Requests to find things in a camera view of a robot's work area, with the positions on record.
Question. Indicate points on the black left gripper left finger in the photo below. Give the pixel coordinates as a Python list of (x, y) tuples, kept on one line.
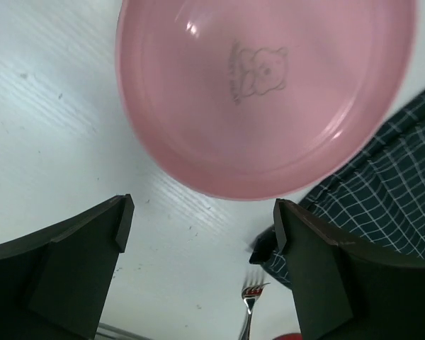
[(54, 282)]

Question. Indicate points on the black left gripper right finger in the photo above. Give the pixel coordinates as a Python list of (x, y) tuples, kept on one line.
[(345, 287)]

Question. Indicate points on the red ceramic mug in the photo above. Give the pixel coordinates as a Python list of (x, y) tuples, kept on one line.
[(290, 336)]

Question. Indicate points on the silver metal fork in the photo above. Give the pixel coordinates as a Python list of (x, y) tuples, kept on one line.
[(252, 289)]

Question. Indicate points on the dark checked cloth placemat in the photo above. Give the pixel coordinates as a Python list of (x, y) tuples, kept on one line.
[(380, 194)]

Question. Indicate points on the pink plastic plate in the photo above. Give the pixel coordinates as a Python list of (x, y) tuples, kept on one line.
[(251, 100)]

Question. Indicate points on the aluminium front rail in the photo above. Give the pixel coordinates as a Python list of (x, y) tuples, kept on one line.
[(107, 332)]

